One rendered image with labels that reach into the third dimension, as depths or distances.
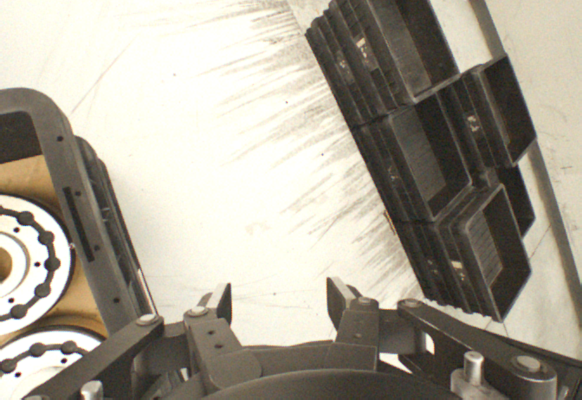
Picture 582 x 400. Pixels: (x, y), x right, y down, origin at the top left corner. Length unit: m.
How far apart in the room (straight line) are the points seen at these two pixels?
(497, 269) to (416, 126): 0.67
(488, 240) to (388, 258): 0.79
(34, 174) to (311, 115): 0.40
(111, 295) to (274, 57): 0.44
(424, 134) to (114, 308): 1.20
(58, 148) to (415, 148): 1.14
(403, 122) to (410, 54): 0.24
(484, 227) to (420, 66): 0.67
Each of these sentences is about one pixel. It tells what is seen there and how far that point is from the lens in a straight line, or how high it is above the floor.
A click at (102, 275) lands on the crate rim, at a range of 0.20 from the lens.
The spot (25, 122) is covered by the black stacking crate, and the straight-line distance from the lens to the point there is 0.23.
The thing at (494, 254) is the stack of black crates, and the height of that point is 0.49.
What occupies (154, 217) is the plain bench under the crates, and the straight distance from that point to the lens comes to 0.43.
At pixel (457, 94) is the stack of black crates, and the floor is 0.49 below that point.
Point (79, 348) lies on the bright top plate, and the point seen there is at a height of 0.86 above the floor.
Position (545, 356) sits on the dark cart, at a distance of 1.78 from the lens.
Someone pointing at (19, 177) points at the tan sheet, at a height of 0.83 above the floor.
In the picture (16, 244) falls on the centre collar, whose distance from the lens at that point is 0.27.
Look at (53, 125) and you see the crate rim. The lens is 0.21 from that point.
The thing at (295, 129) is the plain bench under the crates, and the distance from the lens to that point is 0.50.
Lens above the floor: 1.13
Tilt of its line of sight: 63 degrees down
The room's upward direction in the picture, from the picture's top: 78 degrees clockwise
